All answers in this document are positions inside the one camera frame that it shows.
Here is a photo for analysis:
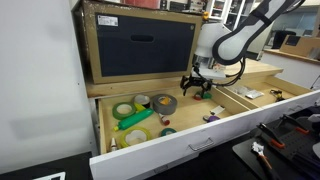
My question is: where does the black yellow clamp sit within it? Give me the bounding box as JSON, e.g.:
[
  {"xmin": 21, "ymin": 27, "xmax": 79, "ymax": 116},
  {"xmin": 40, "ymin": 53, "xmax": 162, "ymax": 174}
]
[{"xmin": 269, "ymin": 88, "xmax": 286, "ymax": 102}]

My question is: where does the black orange clamp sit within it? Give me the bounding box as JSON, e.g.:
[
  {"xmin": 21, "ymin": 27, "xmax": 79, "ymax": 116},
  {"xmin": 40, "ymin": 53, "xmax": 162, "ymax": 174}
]
[
  {"xmin": 257, "ymin": 122, "xmax": 286, "ymax": 150},
  {"xmin": 280, "ymin": 113, "xmax": 311, "ymax": 136}
]

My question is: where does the large cardboard box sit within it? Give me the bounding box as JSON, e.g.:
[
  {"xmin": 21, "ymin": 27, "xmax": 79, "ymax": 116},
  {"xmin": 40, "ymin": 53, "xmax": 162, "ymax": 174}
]
[{"xmin": 279, "ymin": 34, "xmax": 320, "ymax": 61}]

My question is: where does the green tape roll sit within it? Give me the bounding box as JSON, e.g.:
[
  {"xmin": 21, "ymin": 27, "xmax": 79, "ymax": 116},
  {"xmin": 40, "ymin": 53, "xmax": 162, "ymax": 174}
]
[{"xmin": 111, "ymin": 101, "xmax": 138, "ymax": 121}]

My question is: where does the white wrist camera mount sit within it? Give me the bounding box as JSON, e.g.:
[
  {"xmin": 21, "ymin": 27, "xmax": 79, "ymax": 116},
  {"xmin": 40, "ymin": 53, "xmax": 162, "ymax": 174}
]
[{"xmin": 196, "ymin": 63, "xmax": 228, "ymax": 81}]

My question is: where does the white cabinet wooden top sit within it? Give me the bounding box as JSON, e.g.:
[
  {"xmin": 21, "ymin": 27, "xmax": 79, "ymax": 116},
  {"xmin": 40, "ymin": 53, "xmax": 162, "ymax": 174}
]
[{"xmin": 263, "ymin": 48, "xmax": 320, "ymax": 89}]

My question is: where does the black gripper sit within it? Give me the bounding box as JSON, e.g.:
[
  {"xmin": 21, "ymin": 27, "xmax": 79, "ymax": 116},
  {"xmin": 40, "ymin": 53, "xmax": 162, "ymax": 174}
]
[{"xmin": 179, "ymin": 73, "xmax": 214, "ymax": 99}]

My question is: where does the black work mat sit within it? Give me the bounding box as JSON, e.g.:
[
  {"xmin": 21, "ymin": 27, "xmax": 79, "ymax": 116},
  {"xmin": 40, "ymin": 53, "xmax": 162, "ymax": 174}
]
[{"xmin": 232, "ymin": 114, "xmax": 320, "ymax": 180}]

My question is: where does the black perforated plate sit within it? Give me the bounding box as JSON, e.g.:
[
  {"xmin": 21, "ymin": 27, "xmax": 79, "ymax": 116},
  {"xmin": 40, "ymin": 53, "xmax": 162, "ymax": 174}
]
[{"xmin": 279, "ymin": 126, "xmax": 320, "ymax": 168}]

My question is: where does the wooden box black front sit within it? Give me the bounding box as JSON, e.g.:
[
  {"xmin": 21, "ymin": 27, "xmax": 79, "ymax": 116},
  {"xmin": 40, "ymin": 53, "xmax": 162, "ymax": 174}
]
[{"xmin": 81, "ymin": 0, "xmax": 203, "ymax": 85}]

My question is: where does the grey duct tape roll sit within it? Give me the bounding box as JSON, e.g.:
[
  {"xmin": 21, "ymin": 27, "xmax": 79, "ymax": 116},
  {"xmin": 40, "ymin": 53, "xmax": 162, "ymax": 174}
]
[{"xmin": 152, "ymin": 93, "xmax": 178, "ymax": 115}]

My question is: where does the metal drawer handle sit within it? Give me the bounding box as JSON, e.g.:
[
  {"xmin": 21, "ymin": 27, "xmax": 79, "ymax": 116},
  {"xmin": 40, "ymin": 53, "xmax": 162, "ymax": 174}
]
[
  {"xmin": 188, "ymin": 137, "xmax": 215, "ymax": 152},
  {"xmin": 288, "ymin": 104, "xmax": 303, "ymax": 113}
]

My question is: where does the black equipment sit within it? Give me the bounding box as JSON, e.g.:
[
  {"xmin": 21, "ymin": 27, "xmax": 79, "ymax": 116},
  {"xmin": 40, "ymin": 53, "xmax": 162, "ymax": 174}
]
[{"xmin": 159, "ymin": 0, "xmax": 204, "ymax": 13}]

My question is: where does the yellow plastic piece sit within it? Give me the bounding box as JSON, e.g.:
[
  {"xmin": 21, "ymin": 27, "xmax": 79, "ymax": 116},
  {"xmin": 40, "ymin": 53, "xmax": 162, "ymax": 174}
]
[{"xmin": 134, "ymin": 102, "xmax": 147, "ymax": 113}]

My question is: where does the purple tape roll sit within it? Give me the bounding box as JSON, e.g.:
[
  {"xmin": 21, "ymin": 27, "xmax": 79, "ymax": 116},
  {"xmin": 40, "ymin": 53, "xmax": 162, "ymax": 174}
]
[{"xmin": 205, "ymin": 114, "xmax": 221, "ymax": 124}]

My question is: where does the yellow-green tape roll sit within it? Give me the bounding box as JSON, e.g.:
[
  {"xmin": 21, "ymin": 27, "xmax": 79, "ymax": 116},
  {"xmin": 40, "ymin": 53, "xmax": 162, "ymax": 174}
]
[{"xmin": 119, "ymin": 126, "xmax": 153, "ymax": 149}]

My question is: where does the glue tube red cap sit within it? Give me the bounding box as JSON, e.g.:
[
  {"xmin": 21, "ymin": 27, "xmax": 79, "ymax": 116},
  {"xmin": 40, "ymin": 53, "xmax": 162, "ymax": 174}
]
[{"xmin": 158, "ymin": 112, "xmax": 171, "ymax": 127}]

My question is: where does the green marker tube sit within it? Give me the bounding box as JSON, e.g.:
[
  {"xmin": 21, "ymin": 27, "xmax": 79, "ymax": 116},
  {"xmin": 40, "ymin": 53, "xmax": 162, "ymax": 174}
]
[{"xmin": 112, "ymin": 108, "xmax": 155, "ymax": 132}]

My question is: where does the small white bottle red tip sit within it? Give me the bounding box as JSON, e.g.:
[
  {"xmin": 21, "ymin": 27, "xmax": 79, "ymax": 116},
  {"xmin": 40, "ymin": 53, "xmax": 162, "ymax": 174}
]
[{"xmin": 109, "ymin": 137, "xmax": 118, "ymax": 152}]

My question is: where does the white front wooden drawer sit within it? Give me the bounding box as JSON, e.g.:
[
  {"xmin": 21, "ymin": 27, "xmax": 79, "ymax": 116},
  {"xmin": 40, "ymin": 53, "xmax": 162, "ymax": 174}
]
[
  {"xmin": 218, "ymin": 75, "xmax": 320, "ymax": 134},
  {"xmin": 89, "ymin": 83, "xmax": 268, "ymax": 180}
]

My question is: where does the white label strip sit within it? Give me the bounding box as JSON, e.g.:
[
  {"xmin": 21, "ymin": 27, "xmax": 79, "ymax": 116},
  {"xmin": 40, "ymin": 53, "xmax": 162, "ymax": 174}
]
[{"xmin": 209, "ymin": 105, "xmax": 226, "ymax": 116}]

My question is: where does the yellow paper scrap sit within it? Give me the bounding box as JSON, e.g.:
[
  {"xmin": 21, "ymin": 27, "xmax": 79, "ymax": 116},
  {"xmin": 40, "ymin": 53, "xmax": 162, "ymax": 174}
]
[{"xmin": 159, "ymin": 96, "xmax": 172, "ymax": 106}]

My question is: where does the clear plastic bag with label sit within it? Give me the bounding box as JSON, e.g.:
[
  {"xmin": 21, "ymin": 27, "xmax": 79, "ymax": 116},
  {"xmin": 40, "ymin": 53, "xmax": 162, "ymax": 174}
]
[{"xmin": 245, "ymin": 89, "xmax": 265, "ymax": 100}]

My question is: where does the black office chair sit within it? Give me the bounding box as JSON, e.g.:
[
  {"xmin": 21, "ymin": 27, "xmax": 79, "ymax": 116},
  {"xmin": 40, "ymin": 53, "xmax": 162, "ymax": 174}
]
[{"xmin": 271, "ymin": 29, "xmax": 297, "ymax": 50}]

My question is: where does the brown tape roll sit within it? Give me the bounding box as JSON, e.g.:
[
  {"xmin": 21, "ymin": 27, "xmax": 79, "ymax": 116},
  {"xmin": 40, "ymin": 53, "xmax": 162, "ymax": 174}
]
[{"xmin": 133, "ymin": 94, "xmax": 152, "ymax": 109}]

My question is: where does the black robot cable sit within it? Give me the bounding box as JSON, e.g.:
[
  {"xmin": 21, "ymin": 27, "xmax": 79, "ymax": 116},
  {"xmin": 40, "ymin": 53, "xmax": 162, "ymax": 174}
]
[{"xmin": 213, "ymin": 58, "xmax": 248, "ymax": 88}]

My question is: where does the small teal tape roll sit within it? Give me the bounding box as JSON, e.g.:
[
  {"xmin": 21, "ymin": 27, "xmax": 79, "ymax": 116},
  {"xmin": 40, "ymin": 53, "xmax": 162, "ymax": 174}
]
[{"xmin": 160, "ymin": 127, "xmax": 178, "ymax": 138}]

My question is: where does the red box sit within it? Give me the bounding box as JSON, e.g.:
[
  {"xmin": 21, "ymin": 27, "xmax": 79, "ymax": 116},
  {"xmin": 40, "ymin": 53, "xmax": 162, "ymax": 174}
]
[{"xmin": 123, "ymin": 0, "xmax": 161, "ymax": 10}]

